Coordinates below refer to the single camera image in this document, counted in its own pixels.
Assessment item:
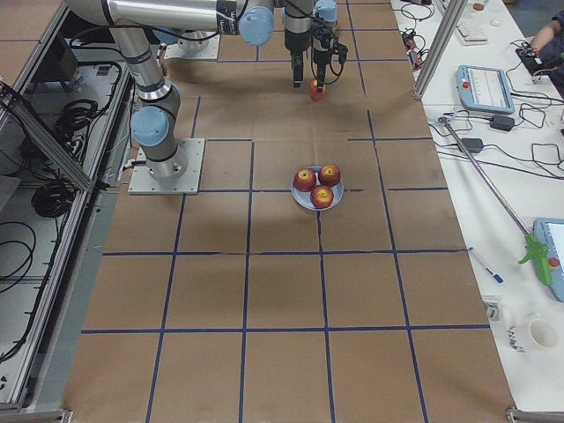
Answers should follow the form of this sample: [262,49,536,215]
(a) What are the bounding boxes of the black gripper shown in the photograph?
[283,12,312,88]
[312,26,348,91]

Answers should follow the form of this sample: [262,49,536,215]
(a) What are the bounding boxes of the red yellow apple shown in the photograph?
[309,80,326,101]

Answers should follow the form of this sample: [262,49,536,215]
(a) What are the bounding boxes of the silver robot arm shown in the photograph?
[310,1,348,98]
[67,1,315,179]

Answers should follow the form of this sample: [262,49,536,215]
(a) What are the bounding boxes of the red apple on plate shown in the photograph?
[317,164,341,187]
[309,185,334,209]
[293,167,317,192]

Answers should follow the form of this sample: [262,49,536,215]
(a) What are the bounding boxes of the light blue plate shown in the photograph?
[291,164,345,211]

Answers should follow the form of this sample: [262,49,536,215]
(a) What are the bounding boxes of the person hand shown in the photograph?
[530,19,563,52]

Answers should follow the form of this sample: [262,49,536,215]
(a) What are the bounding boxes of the white keyboard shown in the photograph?
[456,18,488,46]

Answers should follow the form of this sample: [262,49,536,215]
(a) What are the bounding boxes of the blue teach pendant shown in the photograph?
[533,218,563,302]
[455,65,515,115]

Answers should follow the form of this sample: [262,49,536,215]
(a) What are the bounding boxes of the black power adapter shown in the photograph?
[461,137,484,154]
[489,115,516,132]

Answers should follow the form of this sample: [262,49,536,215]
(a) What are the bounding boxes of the blue white pen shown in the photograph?
[468,247,504,284]

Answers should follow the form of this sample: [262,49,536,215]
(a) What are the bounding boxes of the white mug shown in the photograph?
[507,314,559,353]

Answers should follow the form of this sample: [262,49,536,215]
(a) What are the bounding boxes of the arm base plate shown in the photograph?
[161,31,220,61]
[128,138,205,195]

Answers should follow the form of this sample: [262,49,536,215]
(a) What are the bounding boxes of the aluminium frame post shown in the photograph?
[412,0,467,100]

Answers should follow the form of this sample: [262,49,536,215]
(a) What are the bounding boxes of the green handled reach grabber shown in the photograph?
[437,115,554,286]

